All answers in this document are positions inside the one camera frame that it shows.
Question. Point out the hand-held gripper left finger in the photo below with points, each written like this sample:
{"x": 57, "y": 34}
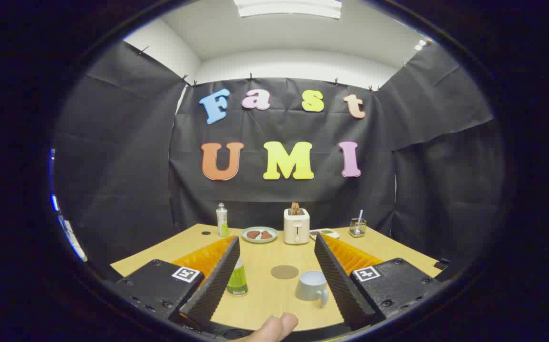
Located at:
{"x": 217, "y": 285}

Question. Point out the green label juice bottle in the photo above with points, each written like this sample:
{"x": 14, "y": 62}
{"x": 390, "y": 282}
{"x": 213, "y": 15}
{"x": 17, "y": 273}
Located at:
{"x": 238, "y": 281}

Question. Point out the white divided dish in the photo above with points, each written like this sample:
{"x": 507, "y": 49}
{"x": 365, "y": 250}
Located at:
{"x": 325, "y": 233}

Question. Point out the pale blue cup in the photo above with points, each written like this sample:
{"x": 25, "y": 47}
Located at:
{"x": 310, "y": 287}

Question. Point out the round brown coaster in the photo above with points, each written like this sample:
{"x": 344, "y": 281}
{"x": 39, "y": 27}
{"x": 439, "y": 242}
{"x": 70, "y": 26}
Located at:
{"x": 284, "y": 271}

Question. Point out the pale green plate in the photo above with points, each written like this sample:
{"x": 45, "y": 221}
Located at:
{"x": 259, "y": 240}

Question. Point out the white and green spray bottle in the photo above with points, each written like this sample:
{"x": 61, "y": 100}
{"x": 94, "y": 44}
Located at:
{"x": 222, "y": 221}

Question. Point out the ceiling light panel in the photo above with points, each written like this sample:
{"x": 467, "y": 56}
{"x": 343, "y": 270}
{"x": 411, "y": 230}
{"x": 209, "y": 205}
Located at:
{"x": 287, "y": 7}

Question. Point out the white straw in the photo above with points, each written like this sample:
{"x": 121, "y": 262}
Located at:
{"x": 360, "y": 214}

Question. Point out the brown toast slice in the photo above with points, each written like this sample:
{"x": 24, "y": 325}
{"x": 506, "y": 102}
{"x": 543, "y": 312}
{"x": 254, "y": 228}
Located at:
{"x": 295, "y": 208}

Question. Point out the brown food piece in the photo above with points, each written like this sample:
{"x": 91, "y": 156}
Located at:
{"x": 266, "y": 235}
{"x": 253, "y": 234}

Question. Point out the white toaster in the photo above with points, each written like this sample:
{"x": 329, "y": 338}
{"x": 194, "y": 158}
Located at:
{"x": 296, "y": 230}

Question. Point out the clear glass container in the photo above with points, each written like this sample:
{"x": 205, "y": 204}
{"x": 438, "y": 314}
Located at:
{"x": 358, "y": 229}

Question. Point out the wooden table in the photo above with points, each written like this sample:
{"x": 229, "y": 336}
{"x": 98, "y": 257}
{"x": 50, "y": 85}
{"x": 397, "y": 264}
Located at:
{"x": 264, "y": 306}

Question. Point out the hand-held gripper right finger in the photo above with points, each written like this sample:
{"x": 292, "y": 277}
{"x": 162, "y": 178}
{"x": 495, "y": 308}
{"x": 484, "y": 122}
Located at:
{"x": 341, "y": 280}

